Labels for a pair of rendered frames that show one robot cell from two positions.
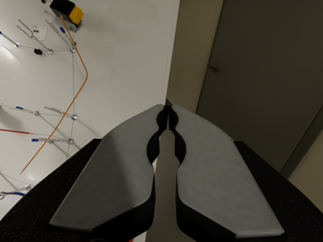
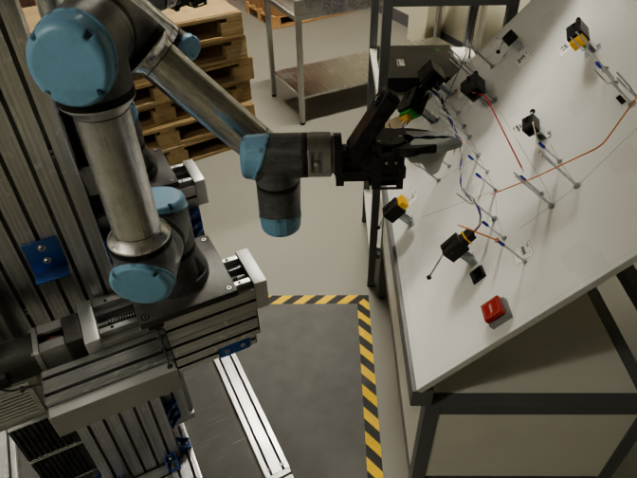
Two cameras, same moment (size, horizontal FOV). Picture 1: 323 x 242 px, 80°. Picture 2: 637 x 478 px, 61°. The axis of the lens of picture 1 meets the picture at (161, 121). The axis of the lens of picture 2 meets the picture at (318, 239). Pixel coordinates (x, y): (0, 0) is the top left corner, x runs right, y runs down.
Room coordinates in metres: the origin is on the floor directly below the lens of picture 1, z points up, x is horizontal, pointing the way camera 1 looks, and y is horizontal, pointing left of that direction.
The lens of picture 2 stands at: (-0.10, -0.79, 2.03)
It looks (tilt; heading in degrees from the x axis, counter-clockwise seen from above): 40 degrees down; 92
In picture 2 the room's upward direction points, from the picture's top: 1 degrees counter-clockwise
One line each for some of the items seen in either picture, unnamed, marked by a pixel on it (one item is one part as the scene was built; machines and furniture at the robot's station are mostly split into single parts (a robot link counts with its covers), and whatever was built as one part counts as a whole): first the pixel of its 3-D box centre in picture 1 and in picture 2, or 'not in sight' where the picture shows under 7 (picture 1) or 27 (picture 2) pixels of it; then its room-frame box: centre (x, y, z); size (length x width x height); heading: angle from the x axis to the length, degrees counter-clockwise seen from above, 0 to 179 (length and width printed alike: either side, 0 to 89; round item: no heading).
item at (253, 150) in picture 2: not in sight; (274, 157); (-0.19, -0.02, 1.56); 0.11 x 0.08 x 0.09; 2
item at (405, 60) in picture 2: not in sight; (417, 67); (0.27, 1.46, 1.09); 0.35 x 0.33 x 0.07; 90
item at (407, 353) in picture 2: not in sight; (398, 247); (0.13, 0.59, 0.83); 1.18 x 0.05 x 0.06; 90
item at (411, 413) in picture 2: not in sight; (407, 356); (0.15, 0.31, 0.60); 0.55 x 0.03 x 0.39; 90
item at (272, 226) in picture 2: not in sight; (280, 198); (-0.19, 0.00, 1.46); 0.11 x 0.08 x 0.11; 92
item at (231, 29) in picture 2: not in sight; (142, 80); (-1.41, 2.79, 0.48); 1.34 x 0.92 x 0.95; 32
